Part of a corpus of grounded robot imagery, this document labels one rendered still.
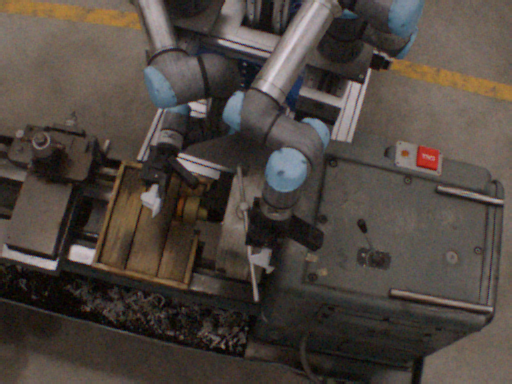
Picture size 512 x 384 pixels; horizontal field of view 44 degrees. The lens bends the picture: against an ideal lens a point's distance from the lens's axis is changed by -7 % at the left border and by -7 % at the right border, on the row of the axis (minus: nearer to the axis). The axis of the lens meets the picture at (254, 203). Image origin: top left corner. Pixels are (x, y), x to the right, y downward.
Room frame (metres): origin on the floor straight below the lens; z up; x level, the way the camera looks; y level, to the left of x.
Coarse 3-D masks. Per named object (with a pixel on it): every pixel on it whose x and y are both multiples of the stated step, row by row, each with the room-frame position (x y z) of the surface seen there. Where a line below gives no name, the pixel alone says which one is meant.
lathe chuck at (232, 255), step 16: (256, 176) 0.73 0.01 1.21; (256, 192) 0.68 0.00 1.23; (224, 224) 0.58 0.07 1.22; (240, 224) 0.59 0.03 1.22; (224, 240) 0.55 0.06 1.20; (240, 240) 0.55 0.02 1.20; (224, 256) 0.52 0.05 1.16; (240, 256) 0.52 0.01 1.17; (224, 272) 0.50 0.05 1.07; (240, 272) 0.49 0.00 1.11
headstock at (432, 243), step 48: (336, 144) 0.85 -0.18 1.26; (336, 192) 0.71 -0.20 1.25; (384, 192) 0.73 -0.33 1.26; (432, 192) 0.76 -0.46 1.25; (480, 192) 0.79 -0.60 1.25; (288, 240) 0.56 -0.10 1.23; (336, 240) 0.58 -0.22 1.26; (384, 240) 0.60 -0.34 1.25; (432, 240) 0.63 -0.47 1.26; (480, 240) 0.65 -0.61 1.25; (288, 288) 0.44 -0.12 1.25; (336, 288) 0.46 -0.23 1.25; (384, 288) 0.48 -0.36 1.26; (432, 288) 0.50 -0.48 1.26; (480, 288) 0.52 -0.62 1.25; (384, 336) 0.43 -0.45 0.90; (432, 336) 0.42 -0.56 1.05
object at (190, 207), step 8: (184, 200) 0.67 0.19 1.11; (192, 200) 0.67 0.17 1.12; (176, 208) 0.64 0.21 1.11; (184, 208) 0.64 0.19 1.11; (192, 208) 0.64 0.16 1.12; (200, 208) 0.65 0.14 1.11; (176, 216) 0.62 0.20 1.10; (184, 216) 0.62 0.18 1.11; (192, 216) 0.63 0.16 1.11; (200, 216) 0.63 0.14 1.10; (208, 216) 0.65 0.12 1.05; (192, 224) 0.61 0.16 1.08
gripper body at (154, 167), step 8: (160, 144) 0.82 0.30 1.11; (168, 144) 0.83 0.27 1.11; (152, 152) 0.80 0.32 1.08; (160, 152) 0.81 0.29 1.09; (168, 152) 0.81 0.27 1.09; (176, 152) 0.81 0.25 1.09; (144, 160) 0.76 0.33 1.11; (152, 160) 0.78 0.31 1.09; (160, 160) 0.78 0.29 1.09; (144, 168) 0.74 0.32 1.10; (152, 168) 0.75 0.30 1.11; (160, 168) 0.75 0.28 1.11; (168, 168) 0.75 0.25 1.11; (144, 176) 0.72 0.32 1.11; (152, 176) 0.72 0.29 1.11; (160, 176) 0.72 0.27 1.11; (168, 176) 0.73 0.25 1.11; (144, 184) 0.72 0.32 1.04; (152, 184) 0.72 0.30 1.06; (168, 184) 0.72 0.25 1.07
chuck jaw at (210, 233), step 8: (200, 224) 0.61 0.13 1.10; (208, 224) 0.61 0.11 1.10; (216, 224) 0.62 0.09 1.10; (200, 232) 0.59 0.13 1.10; (208, 232) 0.59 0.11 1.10; (216, 232) 0.60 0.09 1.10; (200, 240) 0.56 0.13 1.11; (208, 240) 0.57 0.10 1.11; (216, 240) 0.57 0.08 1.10; (208, 248) 0.55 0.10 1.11; (216, 248) 0.55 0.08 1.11; (208, 256) 0.52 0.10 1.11
